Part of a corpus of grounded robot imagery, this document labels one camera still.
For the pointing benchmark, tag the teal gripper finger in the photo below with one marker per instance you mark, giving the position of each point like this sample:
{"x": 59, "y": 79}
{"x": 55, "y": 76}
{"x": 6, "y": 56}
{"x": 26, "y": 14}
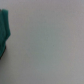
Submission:
{"x": 4, "y": 30}

